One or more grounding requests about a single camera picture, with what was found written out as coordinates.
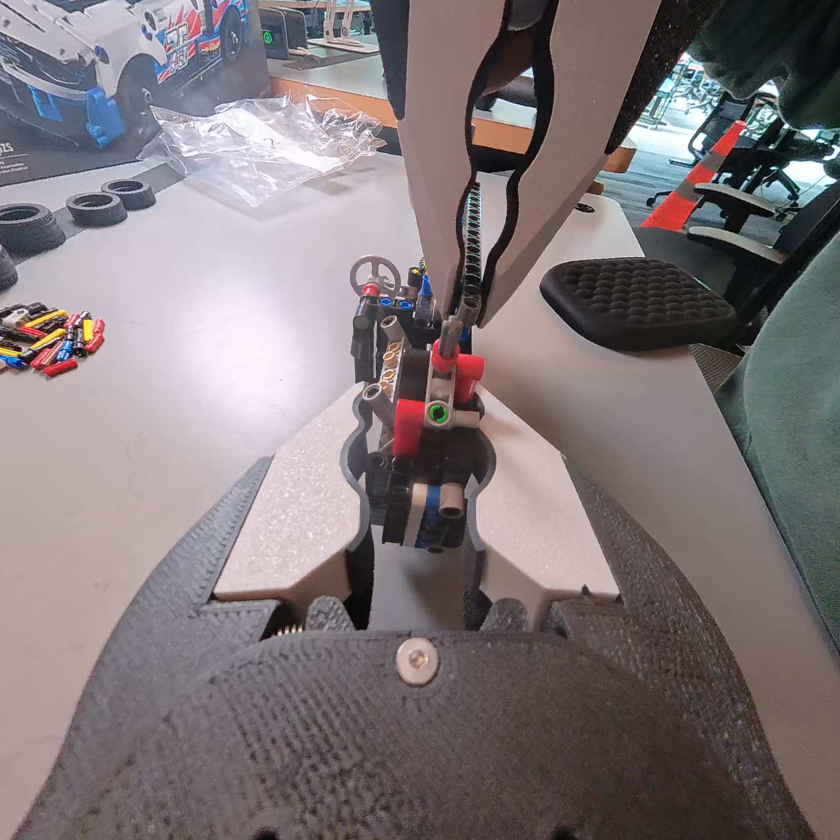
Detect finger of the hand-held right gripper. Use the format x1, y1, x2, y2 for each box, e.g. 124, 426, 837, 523
397, 0, 508, 317
476, 0, 664, 329

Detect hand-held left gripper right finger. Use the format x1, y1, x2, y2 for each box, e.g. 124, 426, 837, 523
461, 392, 622, 605

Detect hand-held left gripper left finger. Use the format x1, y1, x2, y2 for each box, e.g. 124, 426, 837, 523
213, 384, 380, 605

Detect long black lego beam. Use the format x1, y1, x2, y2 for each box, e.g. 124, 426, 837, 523
455, 182, 492, 324

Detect lego car chassis assembly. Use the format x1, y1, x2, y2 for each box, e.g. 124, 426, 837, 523
349, 252, 488, 556

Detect person's right forearm green sleeve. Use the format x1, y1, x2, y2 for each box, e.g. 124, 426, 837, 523
688, 0, 840, 129

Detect pile of small lego pins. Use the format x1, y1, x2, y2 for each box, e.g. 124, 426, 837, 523
0, 301, 106, 379

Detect lego set box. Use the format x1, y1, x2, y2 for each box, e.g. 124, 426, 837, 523
0, 0, 271, 189

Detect pale wooden stand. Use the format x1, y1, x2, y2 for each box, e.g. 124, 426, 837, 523
306, 0, 383, 55

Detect wood-edged background table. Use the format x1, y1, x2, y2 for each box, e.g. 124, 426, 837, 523
266, 47, 639, 175

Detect orange traffic cone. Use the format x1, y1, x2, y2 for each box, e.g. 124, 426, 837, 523
641, 119, 750, 231

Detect clear plastic bag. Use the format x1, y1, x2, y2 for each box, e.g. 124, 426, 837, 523
136, 94, 385, 209

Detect black chair armrest pad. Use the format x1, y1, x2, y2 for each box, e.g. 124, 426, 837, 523
539, 257, 740, 353

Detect black office chair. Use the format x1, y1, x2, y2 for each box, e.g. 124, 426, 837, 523
686, 92, 840, 265

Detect person's green clothing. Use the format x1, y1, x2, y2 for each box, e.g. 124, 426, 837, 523
714, 246, 840, 660

